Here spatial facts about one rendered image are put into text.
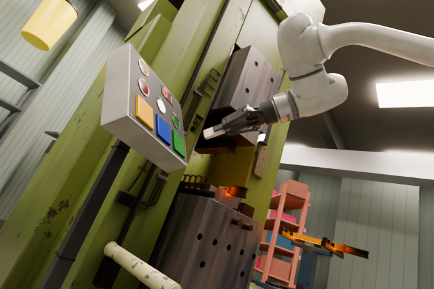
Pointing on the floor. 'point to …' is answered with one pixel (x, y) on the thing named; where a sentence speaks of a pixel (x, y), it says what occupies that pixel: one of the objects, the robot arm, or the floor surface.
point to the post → (84, 218)
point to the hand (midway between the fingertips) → (214, 131)
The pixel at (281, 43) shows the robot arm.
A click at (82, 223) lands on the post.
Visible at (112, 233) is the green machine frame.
